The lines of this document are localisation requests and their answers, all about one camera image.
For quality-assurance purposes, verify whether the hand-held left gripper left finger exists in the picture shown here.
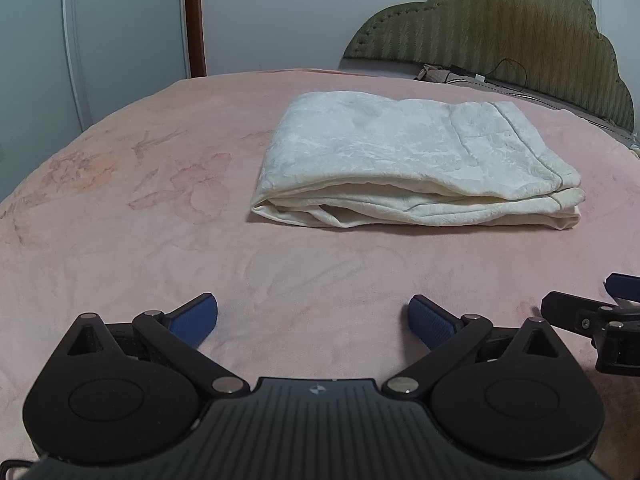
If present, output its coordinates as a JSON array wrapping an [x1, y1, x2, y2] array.
[[64, 292, 251, 401]]

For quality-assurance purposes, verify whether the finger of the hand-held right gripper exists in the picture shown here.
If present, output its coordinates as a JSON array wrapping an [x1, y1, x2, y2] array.
[[540, 290, 640, 376], [603, 272, 640, 305]]

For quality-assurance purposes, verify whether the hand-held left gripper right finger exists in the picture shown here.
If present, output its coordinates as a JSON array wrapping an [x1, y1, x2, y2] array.
[[382, 295, 567, 401]]

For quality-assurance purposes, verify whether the white towel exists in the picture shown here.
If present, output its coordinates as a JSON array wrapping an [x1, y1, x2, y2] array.
[[250, 90, 586, 231]]

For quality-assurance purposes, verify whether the pink floral blanket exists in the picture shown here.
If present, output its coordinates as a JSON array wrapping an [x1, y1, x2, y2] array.
[[0, 67, 640, 480]]

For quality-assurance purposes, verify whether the brown patterned bed sheet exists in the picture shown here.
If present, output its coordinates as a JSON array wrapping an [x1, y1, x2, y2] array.
[[414, 62, 637, 137]]

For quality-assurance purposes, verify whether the white wardrobe door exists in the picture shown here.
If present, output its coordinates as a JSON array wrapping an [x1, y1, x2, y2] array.
[[61, 0, 185, 135]]

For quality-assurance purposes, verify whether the olive padded headboard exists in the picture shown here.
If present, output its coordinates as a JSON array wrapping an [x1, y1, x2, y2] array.
[[341, 0, 636, 132]]

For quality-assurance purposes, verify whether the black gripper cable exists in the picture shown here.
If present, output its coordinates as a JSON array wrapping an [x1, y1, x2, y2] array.
[[0, 457, 36, 480]]

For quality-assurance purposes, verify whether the thin black charger cable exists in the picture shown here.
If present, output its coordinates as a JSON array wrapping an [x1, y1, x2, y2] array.
[[449, 58, 532, 94]]

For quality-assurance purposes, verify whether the brown wooden door frame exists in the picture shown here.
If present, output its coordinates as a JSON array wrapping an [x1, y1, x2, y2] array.
[[182, 0, 208, 80]]

